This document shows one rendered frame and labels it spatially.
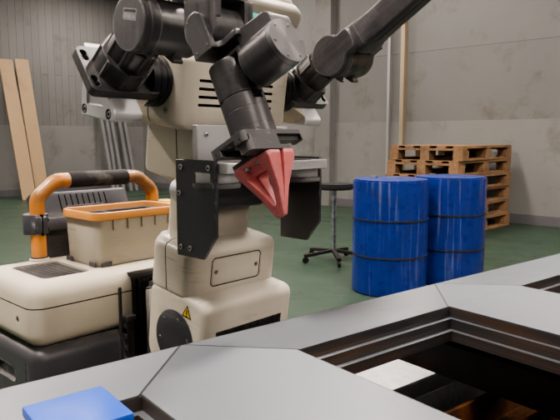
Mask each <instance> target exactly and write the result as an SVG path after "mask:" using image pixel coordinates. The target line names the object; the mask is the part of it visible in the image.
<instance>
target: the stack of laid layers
mask: <svg viewBox="0 0 560 420"><path fill-rule="evenodd" d="M524 287H528V288H536V289H540V290H544V291H549V292H552V293H560V275H559V276H556V277H551V278H548V279H545V280H542V281H539V282H534V283H530V284H528V285H524ZM450 341H453V342H455V343H460V344H462V345H465V346H469V347H471V348H476V349H478V350H482V351H484V352H487V353H491V354H494V355H498V356H500V357H503V358H507V359H511V360H513V361H516V362H519V363H523V364H527V365H529V366H532V367H535V368H539V369H542V370H545V371H548V372H550V373H556V374H558V375H560V336H558V335H555V334H551V333H548V332H542V331H539V330H536V329H532V328H529V327H524V326H520V325H517V324H513V323H510V322H504V321H501V320H497V319H494V318H491V317H485V316H482V315H478V314H476V313H472V312H466V311H463V310H459V309H456V308H453V307H447V308H444V309H441V310H437V311H435V312H430V313H426V314H423V315H420V316H417V317H412V318H409V319H406V320H403V321H400V322H395V323H392V324H388V325H386V326H382V327H377V328H374V329H371V330H368V331H365V332H360V333H357V334H354V335H351V336H348V337H343V338H339V339H337V340H333V341H331V342H325V343H322V344H319V345H316V346H313V347H308V348H304V349H302V350H299V351H302V352H304V353H307V354H309V355H311V356H314V357H315V358H319V359H321V360H323V361H325V362H327V363H331V364H332V365H334V366H337V367H339V368H342V369H344V370H346V371H349V372H350V373H354V374H356V373H360V372H363V371H366V370H368V369H371V368H375V367H377V366H380V365H383V364H385V363H390V362H392V361H395V360H397V359H399V358H404V357H406V356H409V355H412V354H414V353H418V352H421V351H423V350H426V349H429V348H433V347H436V346H438V345H440V344H443V343H447V342H450ZM121 403H122V404H123V405H125V406H126V407H127V408H128V409H129V410H131V411H132V412H133V416H134V420H173V419H172V418H170V417H169V416H168V415H167V414H166V413H164V412H163V411H161V410H160V409H159V408H158V407H156V406H155V405H153V404H152V403H151V402H149V401H148V400H147V399H146V398H145V397H143V396H142V395H141V394H140V395H139V397H135V398H131V399H128V400H125V401H122V402H121Z"/></svg>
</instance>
